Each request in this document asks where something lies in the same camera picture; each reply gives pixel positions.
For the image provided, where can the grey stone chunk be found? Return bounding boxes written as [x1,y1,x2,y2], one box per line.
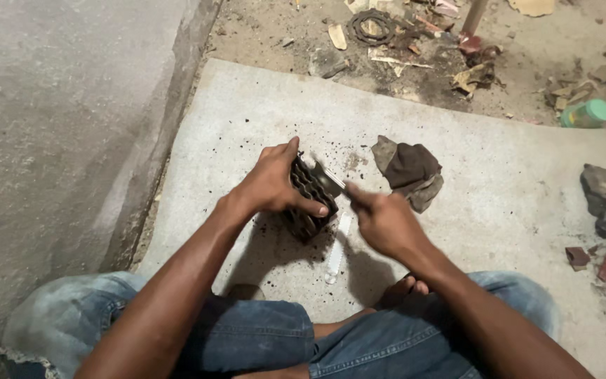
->
[308,48,350,80]

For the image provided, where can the metal scraper blade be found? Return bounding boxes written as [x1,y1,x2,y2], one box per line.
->
[311,160,348,199]

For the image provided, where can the person's right hand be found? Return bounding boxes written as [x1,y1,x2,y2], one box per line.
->
[344,181,433,260]

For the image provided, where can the dark finned engine cylinder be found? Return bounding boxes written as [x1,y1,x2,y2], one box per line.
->
[283,153,339,244]

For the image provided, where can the tan cardboard scrap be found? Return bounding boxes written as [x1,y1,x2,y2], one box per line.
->
[507,0,555,18]

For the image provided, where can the brown dirty rag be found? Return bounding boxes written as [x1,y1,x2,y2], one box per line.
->
[371,135,445,214]

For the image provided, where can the person's foot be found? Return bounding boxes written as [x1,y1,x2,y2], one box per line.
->
[374,274,431,311]

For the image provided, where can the white serrated plastic strip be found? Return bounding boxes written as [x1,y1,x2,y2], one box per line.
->
[324,212,352,285]

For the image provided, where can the green capped plastic bottle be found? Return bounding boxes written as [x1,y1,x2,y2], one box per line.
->
[560,98,606,129]

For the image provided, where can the heap of scrap debris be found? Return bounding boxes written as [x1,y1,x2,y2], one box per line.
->
[327,0,504,98]

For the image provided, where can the dark round gasket ring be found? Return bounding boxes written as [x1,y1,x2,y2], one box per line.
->
[347,8,399,46]

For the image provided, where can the wooden stick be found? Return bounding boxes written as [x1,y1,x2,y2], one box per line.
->
[461,0,489,36]

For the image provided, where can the person's blue denim shorts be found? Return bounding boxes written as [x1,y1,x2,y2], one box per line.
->
[0,271,564,379]

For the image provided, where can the person's left hand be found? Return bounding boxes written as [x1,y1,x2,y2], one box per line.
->
[231,136,330,218]

